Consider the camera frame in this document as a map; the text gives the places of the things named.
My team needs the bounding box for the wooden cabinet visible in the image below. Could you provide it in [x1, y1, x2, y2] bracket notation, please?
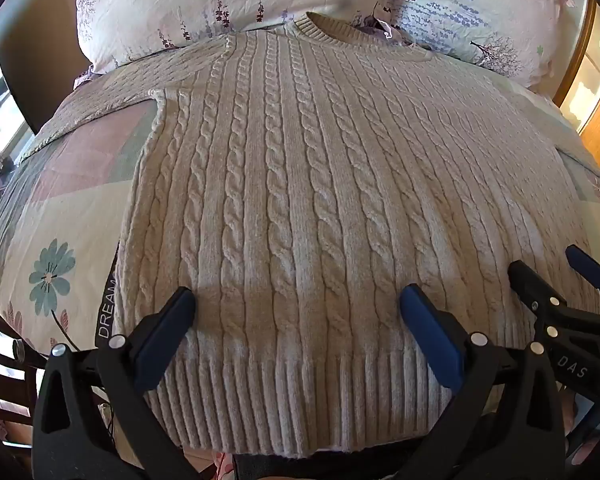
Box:
[551, 0, 600, 172]

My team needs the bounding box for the beige cable-knit sweater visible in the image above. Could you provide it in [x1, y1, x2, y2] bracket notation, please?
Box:
[19, 12, 600, 460]

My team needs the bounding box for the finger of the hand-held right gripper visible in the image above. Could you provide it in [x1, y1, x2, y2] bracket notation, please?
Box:
[565, 244, 600, 319]
[508, 260, 571, 332]

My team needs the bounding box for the dark wooden chair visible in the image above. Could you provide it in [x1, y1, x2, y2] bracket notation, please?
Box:
[0, 303, 51, 461]

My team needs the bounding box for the floral patchwork bedsheet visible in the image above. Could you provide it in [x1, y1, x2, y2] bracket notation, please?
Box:
[0, 58, 600, 480]

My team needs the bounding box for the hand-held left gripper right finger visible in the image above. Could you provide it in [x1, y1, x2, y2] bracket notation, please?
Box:
[399, 283, 567, 480]

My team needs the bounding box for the white pillow with lavender print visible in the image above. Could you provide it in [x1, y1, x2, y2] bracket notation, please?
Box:
[374, 0, 575, 95]

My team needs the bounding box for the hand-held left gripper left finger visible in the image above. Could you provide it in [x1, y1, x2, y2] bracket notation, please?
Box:
[32, 287, 197, 480]

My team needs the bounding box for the window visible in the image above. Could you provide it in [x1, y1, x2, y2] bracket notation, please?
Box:
[0, 26, 35, 171]

